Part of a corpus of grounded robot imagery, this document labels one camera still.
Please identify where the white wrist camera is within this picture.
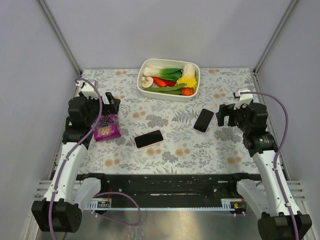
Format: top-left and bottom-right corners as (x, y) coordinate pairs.
(233, 88), (254, 110)
(75, 80), (98, 100)

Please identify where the toy red chili pepper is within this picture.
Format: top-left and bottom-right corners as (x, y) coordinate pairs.
(152, 76), (176, 88)

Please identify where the toy orange tomato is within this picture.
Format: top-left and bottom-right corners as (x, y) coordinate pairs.
(181, 87), (195, 96)

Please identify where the phone in pink case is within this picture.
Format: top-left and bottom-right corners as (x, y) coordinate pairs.
(134, 130), (164, 149)

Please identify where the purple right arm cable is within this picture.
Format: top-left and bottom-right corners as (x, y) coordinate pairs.
(238, 91), (301, 240)

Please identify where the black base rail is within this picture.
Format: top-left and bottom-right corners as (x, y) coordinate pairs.
(76, 173), (262, 209)

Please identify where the white rectangular food container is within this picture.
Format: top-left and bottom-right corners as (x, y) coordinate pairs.
(136, 58), (201, 102)

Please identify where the toy green bean pod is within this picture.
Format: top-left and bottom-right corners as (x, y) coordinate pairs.
(144, 83), (187, 95)

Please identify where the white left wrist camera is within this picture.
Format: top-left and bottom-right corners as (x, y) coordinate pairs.
(75, 80), (98, 100)

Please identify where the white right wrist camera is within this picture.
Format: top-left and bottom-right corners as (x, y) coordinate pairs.
(233, 88), (254, 110)

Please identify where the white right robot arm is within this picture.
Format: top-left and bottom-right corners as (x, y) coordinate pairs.
(216, 101), (312, 240)

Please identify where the toy napa cabbage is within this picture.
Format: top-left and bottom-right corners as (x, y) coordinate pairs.
(176, 63), (198, 91)

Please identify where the purple snack packet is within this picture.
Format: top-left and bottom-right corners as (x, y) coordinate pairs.
(93, 114), (122, 142)

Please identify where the toy bok choy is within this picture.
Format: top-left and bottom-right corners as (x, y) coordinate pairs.
(142, 65), (183, 82)

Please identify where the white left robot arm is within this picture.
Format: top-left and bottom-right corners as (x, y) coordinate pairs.
(31, 92), (121, 233)

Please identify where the lilac phone case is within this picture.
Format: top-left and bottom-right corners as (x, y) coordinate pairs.
(193, 108), (215, 134)

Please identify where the toy mushroom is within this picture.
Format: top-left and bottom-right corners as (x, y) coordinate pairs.
(141, 76), (154, 89)

